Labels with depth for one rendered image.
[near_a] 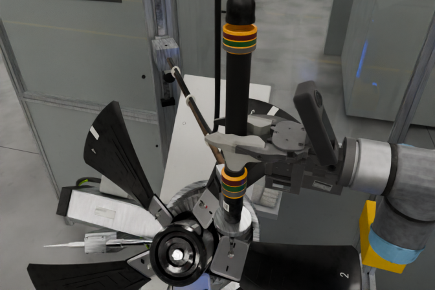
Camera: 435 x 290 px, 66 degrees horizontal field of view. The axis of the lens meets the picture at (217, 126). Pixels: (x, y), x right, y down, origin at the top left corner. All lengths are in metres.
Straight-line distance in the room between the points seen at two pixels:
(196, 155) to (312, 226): 0.88
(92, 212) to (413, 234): 0.74
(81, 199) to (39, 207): 1.75
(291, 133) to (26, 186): 2.59
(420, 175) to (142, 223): 0.64
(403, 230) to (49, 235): 2.22
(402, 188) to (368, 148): 0.06
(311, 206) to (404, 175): 1.12
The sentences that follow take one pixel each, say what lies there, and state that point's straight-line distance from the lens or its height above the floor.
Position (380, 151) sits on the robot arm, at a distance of 0.49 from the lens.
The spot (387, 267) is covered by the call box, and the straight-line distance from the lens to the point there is 1.04.
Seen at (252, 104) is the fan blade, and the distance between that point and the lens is 0.76.
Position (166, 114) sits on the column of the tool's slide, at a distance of 1.28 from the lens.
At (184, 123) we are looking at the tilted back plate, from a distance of 0.98.
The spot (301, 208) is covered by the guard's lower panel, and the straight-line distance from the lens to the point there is 1.61.
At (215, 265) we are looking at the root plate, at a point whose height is 1.19.
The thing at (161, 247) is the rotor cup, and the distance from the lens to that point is 0.71.
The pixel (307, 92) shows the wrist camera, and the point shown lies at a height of 1.59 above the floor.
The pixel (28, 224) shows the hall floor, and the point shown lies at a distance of 2.63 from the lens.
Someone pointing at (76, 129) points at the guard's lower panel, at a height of 0.84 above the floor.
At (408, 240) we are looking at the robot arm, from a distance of 0.57.
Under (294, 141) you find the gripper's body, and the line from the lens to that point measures 0.48.
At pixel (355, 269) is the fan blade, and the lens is 0.78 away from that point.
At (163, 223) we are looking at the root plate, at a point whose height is 1.20.
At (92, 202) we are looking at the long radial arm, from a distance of 0.96.
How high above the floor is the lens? 1.79
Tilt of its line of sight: 34 degrees down
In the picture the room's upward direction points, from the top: straight up
